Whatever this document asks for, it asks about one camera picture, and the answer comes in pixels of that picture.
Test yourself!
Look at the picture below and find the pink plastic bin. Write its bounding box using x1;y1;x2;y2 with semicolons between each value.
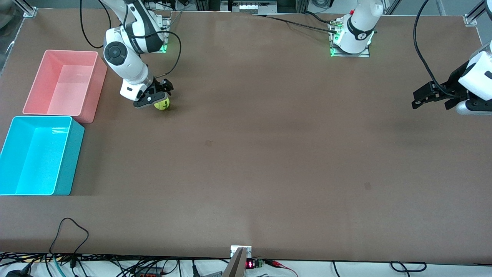
22;50;108;123

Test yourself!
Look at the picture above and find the blue plastic bin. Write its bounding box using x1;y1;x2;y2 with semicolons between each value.
0;115;85;196

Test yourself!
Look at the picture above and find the white power strip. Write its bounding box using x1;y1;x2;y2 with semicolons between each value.
221;0;278;14

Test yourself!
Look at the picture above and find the silver metal mounting plate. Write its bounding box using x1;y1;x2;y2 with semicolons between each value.
230;245;253;259

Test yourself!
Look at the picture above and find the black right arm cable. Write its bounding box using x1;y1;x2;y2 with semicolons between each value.
79;0;181;80

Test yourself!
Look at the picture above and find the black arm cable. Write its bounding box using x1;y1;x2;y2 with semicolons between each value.
79;0;181;80
413;0;450;98

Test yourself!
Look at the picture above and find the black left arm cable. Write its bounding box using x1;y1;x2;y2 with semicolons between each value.
413;0;450;98

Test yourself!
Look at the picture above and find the aluminium profile rail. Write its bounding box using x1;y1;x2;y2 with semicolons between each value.
466;0;492;20

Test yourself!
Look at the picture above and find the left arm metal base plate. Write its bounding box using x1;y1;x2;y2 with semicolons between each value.
329;18;372;58

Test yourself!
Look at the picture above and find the short black base cable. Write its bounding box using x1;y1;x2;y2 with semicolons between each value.
305;11;334;24

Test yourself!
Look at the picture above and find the looped thin black cable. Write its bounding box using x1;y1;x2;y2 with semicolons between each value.
49;217;90;267

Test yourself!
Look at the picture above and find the long black base cable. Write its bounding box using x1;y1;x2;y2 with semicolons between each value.
252;14;339;33

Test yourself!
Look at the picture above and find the black coiled cable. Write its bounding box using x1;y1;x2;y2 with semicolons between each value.
390;261;427;273

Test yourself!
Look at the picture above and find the grey camera mount bar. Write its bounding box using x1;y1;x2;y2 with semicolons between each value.
221;247;248;277

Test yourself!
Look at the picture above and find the red clip lead wire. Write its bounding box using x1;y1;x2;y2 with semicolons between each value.
264;259;299;277

